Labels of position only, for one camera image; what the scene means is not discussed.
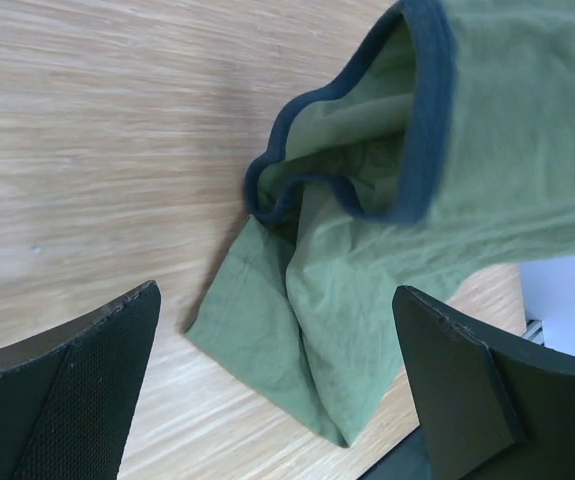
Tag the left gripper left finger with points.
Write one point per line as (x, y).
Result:
(68, 395)

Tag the green tank top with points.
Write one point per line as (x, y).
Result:
(444, 146)

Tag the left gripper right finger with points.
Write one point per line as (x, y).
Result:
(491, 404)

